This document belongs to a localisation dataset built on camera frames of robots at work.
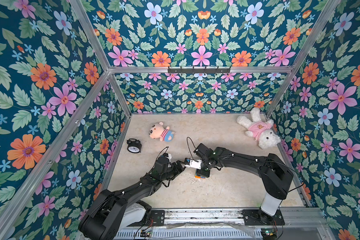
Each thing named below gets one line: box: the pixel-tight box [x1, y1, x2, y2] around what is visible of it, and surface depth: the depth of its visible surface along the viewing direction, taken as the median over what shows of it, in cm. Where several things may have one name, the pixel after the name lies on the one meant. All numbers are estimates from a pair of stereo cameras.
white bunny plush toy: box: [236, 107, 281, 150], surface depth 103 cm
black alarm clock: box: [126, 138, 143, 154], surface depth 95 cm
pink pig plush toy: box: [148, 121, 175, 143], surface depth 102 cm
